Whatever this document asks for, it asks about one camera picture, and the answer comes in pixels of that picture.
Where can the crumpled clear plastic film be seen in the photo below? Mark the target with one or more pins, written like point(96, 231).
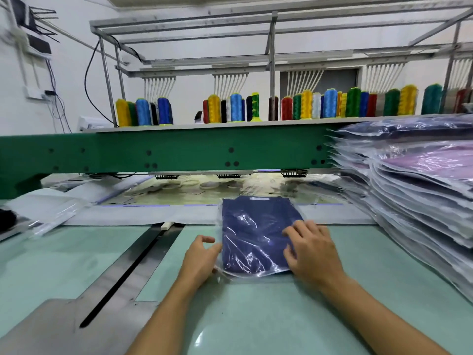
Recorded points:
point(48, 209)

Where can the wall router with antennas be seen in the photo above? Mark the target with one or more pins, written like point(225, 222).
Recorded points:
point(33, 37)

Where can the grey metal thread rack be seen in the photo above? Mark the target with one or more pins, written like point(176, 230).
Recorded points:
point(271, 40)

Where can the person's left forearm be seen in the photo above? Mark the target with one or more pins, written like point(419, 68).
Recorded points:
point(159, 325)

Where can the white box device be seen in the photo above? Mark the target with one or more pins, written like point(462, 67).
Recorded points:
point(96, 123)

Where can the person's right forearm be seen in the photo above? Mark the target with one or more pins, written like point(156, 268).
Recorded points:
point(384, 318)

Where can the green machine beam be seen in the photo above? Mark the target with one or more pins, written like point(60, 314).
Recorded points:
point(177, 148)

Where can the person's left hand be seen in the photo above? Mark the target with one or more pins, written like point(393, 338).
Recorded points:
point(198, 264)

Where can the black cloth bundle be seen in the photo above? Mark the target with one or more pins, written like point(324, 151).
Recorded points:
point(7, 219)

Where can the person's right hand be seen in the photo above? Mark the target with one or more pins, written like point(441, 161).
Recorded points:
point(314, 256)

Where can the row of coloured thread spools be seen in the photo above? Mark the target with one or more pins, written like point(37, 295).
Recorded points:
point(318, 105)

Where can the navy blue shirt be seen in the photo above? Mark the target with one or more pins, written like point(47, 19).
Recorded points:
point(255, 233)

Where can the white wall socket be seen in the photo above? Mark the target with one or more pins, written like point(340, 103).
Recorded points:
point(38, 92)

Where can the stack of bagged garments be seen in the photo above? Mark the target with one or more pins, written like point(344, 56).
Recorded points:
point(406, 151)

